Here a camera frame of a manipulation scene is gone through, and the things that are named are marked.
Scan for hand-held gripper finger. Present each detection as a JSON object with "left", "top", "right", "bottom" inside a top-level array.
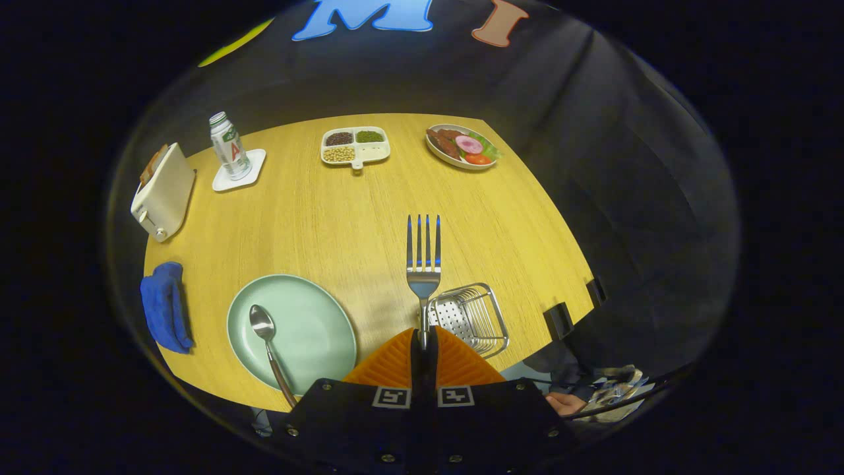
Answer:
[
  {"left": 280, "top": 328, "right": 425, "bottom": 469},
  {"left": 424, "top": 325, "right": 574, "bottom": 469}
]

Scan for metal fork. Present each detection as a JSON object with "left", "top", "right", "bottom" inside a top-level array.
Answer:
[{"left": 406, "top": 214, "right": 442, "bottom": 350}]

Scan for metal spoon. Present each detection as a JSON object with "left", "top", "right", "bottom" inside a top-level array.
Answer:
[{"left": 249, "top": 305, "right": 299, "bottom": 408}]

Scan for pale green plate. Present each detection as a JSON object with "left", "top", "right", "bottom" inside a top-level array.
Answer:
[{"left": 226, "top": 274, "right": 358, "bottom": 396}]

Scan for white plate with food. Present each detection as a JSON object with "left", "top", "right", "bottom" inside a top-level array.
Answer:
[{"left": 425, "top": 123, "right": 503, "bottom": 171}]

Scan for white divided dish with grains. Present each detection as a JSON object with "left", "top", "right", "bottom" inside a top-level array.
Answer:
[{"left": 320, "top": 126, "right": 391, "bottom": 171}]

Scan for blue cloth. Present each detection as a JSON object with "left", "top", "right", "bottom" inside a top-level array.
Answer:
[{"left": 140, "top": 262, "right": 195, "bottom": 354}]

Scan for white square coaster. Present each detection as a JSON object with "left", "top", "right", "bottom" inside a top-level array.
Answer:
[{"left": 212, "top": 148, "right": 267, "bottom": 193}]

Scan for white labelled plastic bottle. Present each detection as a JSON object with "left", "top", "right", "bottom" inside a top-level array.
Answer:
[{"left": 209, "top": 111, "right": 253, "bottom": 181}]

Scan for white toaster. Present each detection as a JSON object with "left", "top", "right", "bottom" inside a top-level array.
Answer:
[{"left": 131, "top": 142, "right": 196, "bottom": 243}]

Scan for toast slices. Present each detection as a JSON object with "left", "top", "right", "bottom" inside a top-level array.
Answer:
[{"left": 140, "top": 144, "right": 169, "bottom": 189}]

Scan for metal wire basket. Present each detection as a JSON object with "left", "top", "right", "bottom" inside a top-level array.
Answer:
[{"left": 427, "top": 282, "right": 510, "bottom": 359}]

